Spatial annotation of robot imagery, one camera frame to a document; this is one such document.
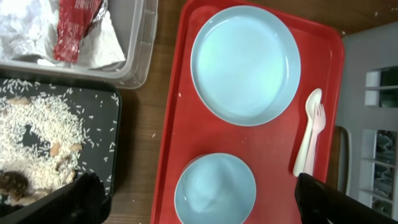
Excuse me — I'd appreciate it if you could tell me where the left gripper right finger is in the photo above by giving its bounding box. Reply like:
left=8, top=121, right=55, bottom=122
left=295, top=173, right=397, bottom=224

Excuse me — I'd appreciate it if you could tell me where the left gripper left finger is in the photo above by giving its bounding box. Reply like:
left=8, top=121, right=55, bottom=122
left=1, top=174, right=106, bottom=224

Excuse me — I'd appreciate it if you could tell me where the food scraps and rice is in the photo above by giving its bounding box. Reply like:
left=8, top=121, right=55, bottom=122
left=0, top=78, right=120, bottom=207

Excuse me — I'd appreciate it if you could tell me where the pink plastic fork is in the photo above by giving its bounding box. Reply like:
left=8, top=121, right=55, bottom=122
left=303, top=103, right=326, bottom=175

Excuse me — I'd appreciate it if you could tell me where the light blue bowl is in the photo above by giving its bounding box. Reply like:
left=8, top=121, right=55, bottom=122
left=174, top=153, right=257, bottom=224

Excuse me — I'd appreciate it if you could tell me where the white plastic spoon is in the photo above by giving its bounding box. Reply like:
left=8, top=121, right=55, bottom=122
left=293, top=88, right=322, bottom=177

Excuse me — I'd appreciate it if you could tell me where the light blue plate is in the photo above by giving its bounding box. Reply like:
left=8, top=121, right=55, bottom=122
left=190, top=5, right=301, bottom=126

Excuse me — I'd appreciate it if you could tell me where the white napkin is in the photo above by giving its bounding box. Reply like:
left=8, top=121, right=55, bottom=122
left=1, top=0, right=126, bottom=70

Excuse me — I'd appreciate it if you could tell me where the red sauce packet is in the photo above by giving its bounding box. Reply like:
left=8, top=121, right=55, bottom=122
left=53, top=0, right=103, bottom=63

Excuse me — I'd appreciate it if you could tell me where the black food waste tray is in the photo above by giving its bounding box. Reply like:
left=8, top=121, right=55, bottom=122
left=0, top=77, right=123, bottom=224

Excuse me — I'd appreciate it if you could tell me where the grey dishwasher rack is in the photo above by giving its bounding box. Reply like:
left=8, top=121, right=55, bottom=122
left=335, top=22, right=397, bottom=220

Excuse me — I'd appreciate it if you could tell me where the clear plastic waste bin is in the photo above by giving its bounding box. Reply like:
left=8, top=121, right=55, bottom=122
left=1, top=0, right=159, bottom=89

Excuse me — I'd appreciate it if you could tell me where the red serving tray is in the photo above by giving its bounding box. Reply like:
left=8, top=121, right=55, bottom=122
left=151, top=0, right=344, bottom=223

